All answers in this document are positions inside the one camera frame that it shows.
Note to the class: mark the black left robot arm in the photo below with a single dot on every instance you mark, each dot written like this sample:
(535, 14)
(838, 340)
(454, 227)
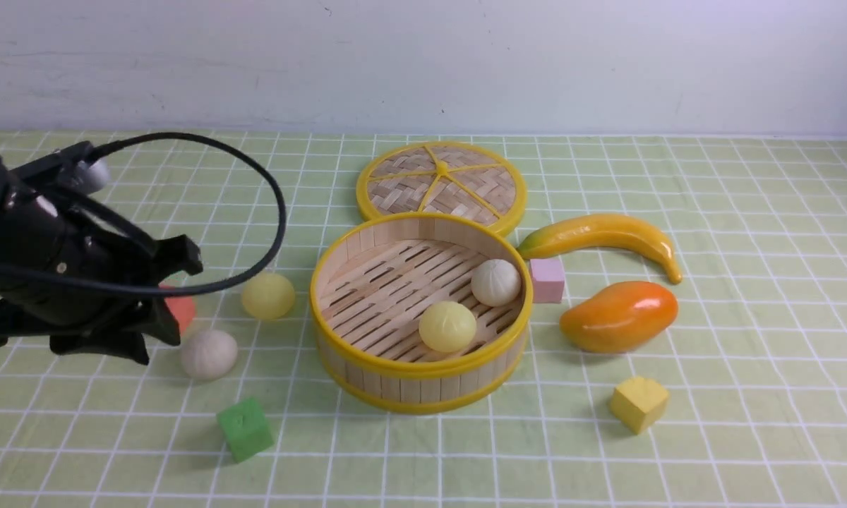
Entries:
(49, 224)

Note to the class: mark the red cube block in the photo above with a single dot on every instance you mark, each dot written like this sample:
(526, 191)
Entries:
(183, 309)

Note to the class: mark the white bun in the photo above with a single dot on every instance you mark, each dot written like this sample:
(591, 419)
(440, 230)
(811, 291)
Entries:
(495, 282)
(208, 355)

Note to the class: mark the yellow bun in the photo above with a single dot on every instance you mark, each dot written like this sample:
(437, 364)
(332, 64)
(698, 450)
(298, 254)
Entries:
(268, 296)
(447, 327)

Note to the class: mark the green checkered tablecloth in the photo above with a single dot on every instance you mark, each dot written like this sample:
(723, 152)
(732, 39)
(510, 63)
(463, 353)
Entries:
(756, 365)

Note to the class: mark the bamboo steamer tray yellow rim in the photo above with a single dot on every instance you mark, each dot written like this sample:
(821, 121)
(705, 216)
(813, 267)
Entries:
(369, 290)

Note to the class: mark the yellow cube block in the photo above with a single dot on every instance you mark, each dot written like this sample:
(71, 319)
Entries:
(638, 402)

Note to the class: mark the orange toy mango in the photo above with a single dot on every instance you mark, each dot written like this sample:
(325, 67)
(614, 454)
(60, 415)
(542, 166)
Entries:
(620, 317)

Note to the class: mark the pink cube block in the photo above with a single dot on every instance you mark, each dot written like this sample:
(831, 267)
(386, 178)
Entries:
(548, 278)

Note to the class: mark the woven bamboo steamer lid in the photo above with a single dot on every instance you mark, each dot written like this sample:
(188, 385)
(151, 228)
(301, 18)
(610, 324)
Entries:
(446, 177)

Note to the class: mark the green cube block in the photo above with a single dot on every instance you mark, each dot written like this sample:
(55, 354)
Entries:
(246, 430)

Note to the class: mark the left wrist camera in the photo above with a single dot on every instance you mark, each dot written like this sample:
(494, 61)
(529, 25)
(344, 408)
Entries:
(74, 167)

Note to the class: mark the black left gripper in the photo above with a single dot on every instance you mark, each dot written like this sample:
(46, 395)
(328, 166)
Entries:
(51, 237)

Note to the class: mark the yellow toy banana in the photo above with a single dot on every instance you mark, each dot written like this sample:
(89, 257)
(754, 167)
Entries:
(619, 231)

